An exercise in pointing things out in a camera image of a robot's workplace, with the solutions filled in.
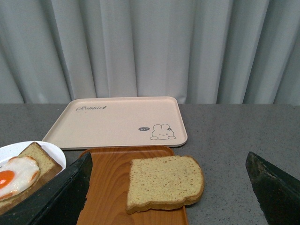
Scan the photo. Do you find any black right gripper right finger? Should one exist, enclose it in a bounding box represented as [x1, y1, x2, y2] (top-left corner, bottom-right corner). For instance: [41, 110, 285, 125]
[246, 152, 300, 225]

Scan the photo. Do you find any white round plate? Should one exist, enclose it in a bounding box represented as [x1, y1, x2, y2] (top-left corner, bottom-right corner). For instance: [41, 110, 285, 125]
[0, 141, 67, 171]

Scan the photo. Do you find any fried egg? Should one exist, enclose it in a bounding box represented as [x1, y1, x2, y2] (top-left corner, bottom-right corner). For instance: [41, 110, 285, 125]
[0, 156, 40, 201]

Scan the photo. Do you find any pink rabbit tray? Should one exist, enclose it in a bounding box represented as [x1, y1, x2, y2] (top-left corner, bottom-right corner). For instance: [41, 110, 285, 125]
[43, 97, 188, 150]

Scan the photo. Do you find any bread slice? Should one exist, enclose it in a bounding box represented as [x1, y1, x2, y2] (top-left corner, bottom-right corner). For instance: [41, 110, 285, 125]
[126, 156, 204, 214]
[0, 142, 62, 214]

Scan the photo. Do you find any wooden brown tray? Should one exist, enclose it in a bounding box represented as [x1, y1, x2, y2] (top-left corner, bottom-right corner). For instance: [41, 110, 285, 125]
[77, 146, 188, 225]

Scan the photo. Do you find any grey-white curtain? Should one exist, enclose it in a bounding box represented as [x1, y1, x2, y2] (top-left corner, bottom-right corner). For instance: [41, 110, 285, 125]
[0, 0, 300, 105]

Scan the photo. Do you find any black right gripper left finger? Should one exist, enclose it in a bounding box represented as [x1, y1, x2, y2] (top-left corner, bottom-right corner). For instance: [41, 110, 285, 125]
[0, 153, 93, 225]

